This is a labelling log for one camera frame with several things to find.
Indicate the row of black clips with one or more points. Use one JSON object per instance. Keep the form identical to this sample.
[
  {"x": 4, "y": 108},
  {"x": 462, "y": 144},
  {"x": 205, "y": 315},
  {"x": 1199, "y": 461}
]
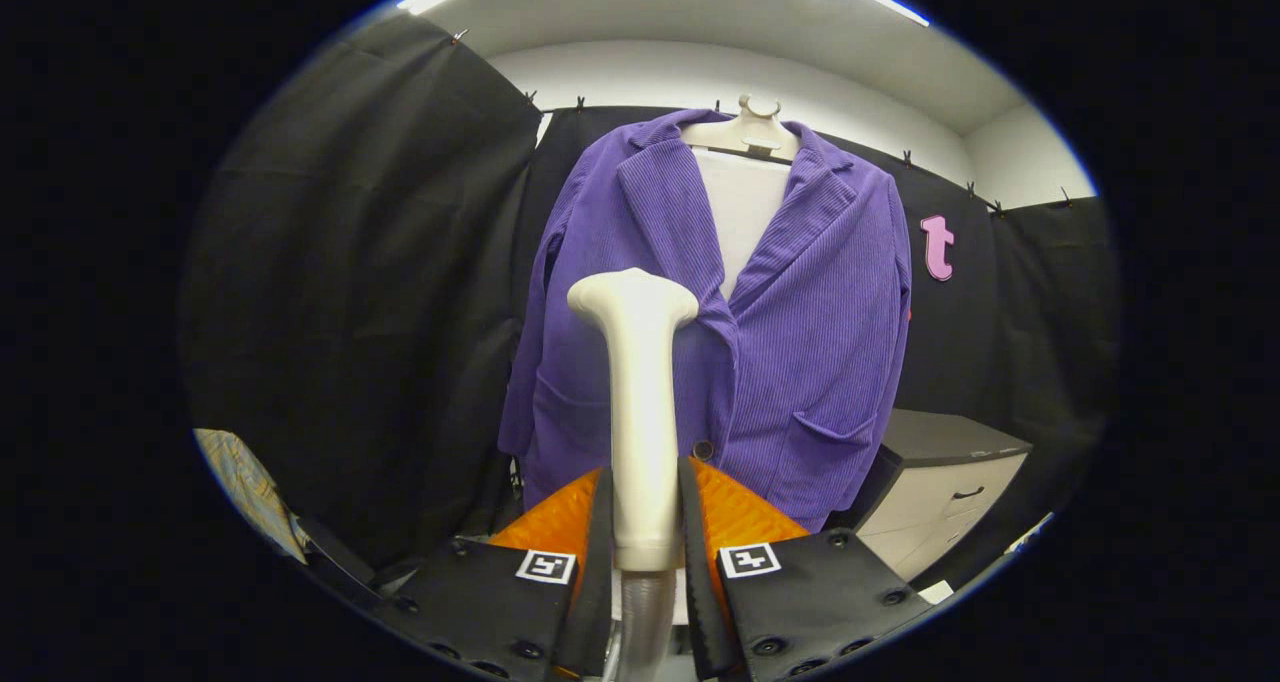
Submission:
[{"x": 579, "y": 103}]

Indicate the grey-topped drawer cabinet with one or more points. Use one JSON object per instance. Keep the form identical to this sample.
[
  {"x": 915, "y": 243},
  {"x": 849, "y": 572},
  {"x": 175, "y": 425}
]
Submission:
[{"x": 940, "y": 437}]

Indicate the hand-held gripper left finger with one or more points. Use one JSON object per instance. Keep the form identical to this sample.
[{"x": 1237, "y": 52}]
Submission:
[{"x": 598, "y": 582}]

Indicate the plaid cloth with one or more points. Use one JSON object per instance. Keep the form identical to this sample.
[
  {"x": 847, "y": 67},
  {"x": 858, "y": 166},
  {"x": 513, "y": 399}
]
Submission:
[{"x": 250, "y": 487}]

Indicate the beige plastic hanger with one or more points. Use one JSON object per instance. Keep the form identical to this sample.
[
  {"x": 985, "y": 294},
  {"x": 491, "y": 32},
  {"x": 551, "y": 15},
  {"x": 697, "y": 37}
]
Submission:
[{"x": 745, "y": 134}]

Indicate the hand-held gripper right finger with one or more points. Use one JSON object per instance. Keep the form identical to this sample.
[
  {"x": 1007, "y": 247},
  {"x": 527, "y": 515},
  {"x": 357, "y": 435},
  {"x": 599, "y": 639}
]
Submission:
[{"x": 695, "y": 582}]

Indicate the white fabric panel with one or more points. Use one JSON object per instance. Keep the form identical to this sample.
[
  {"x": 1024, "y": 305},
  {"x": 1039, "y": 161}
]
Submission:
[{"x": 745, "y": 222}]

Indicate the black backdrop cloth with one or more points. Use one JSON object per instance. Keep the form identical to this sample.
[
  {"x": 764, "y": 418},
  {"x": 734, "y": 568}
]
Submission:
[{"x": 380, "y": 262}]

